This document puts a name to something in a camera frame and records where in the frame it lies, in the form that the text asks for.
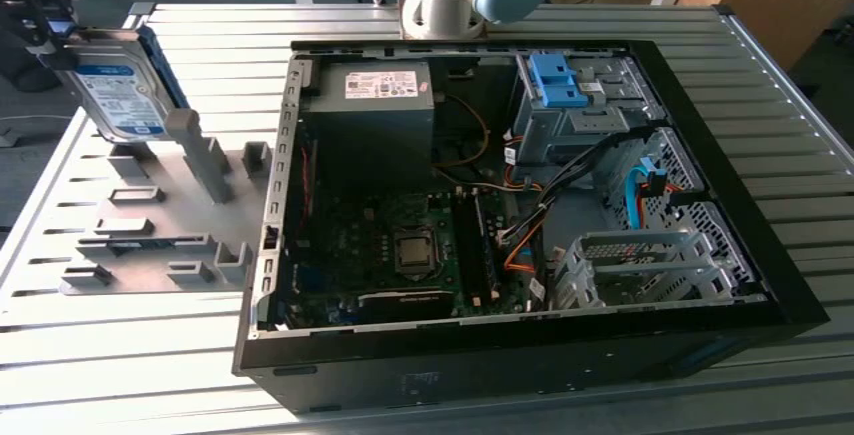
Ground blue data wire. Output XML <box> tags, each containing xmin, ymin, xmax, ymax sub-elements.
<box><xmin>625</xmin><ymin>152</ymin><xmax>670</xmax><ymax>232</ymax></box>

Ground orange wire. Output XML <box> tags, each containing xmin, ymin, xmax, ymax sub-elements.
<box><xmin>501</xmin><ymin>224</ymin><xmax>541</xmax><ymax>274</ymax></box>

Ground CPU socket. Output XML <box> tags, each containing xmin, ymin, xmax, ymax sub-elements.
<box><xmin>389</xmin><ymin>223</ymin><xmax>447</xmax><ymax>282</ymax></box>

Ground black mesh waste basket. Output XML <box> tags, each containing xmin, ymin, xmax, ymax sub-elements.
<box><xmin>0</xmin><ymin>24</ymin><xmax>67</xmax><ymax>92</ymax></box>

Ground green motherboard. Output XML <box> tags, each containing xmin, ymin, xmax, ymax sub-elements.
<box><xmin>286</xmin><ymin>187</ymin><xmax>535</xmax><ymax>329</ymax></box>

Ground white floor cable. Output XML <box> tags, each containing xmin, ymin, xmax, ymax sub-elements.
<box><xmin>0</xmin><ymin>113</ymin><xmax>74</xmax><ymax>124</ymax></box>

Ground red power wire black plug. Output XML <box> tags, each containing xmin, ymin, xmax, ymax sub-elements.
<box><xmin>635</xmin><ymin>178</ymin><xmax>703</xmax><ymax>217</ymax></box>

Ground metal optical drive cage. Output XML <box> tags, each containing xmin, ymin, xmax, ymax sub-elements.
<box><xmin>513</xmin><ymin>52</ymin><xmax>669</xmax><ymax>166</ymax></box>

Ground grey power supply unit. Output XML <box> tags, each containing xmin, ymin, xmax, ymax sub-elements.
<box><xmin>303</xmin><ymin>58</ymin><xmax>439</xmax><ymax>191</ymax></box>

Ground black RAM stick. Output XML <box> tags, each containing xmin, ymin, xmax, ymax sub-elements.
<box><xmin>447</xmin><ymin>187</ymin><xmax>487</xmax><ymax>307</ymax></box>

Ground black cable bundle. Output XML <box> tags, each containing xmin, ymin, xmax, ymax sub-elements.
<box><xmin>497</xmin><ymin>127</ymin><xmax>653</xmax><ymax>251</ymax></box>

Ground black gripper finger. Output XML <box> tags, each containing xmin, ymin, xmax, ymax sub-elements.
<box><xmin>10</xmin><ymin>2</ymin><xmax>79</xmax><ymax>72</ymax></box>

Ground hard disk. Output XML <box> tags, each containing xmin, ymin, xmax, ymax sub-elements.
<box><xmin>50</xmin><ymin>19</ymin><xmax>192</xmax><ymax>145</ymax></box>

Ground multicolour power wires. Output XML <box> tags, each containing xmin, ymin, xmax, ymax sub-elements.
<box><xmin>431</xmin><ymin>164</ymin><xmax>546</xmax><ymax>196</ymax></box>

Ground metal disk bay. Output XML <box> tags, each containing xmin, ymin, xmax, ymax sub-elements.
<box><xmin>550</xmin><ymin>228</ymin><xmax>739</xmax><ymax>309</ymax></box>

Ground silver CPU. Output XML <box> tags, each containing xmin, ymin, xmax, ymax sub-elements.
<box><xmin>398</xmin><ymin>235</ymin><xmax>434</xmax><ymax>265</ymax></box>

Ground grey parts rack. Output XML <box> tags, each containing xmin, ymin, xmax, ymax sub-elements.
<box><xmin>59</xmin><ymin>107</ymin><xmax>275</xmax><ymax>297</ymax></box>

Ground green RAM stick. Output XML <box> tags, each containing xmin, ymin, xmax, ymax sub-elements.
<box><xmin>106</xmin><ymin>238</ymin><xmax>208</xmax><ymax>251</ymax></box>

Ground black open PC case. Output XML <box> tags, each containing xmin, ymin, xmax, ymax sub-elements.
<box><xmin>230</xmin><ymin>38</ymin><xmax>833</xmax><ymax>415</ymax></box>

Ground blue plastic drive latch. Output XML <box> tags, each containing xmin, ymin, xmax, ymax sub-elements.
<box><xmin>526</xmin><ymin>53</ymin><xmax>593</xmax><ymax>109</ymax></box>

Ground thin yellow wire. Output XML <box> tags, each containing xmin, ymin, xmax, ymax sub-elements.
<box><xmin>433</xmin><ymin>96</ymin><xmax>493</xmax><ymax>176</ymax></box>

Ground black graphics card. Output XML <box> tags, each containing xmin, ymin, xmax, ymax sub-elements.
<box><xmin>357</xmin><ymin>288</ymin><xmax>455</xmax><ymax>324</ymax></box>

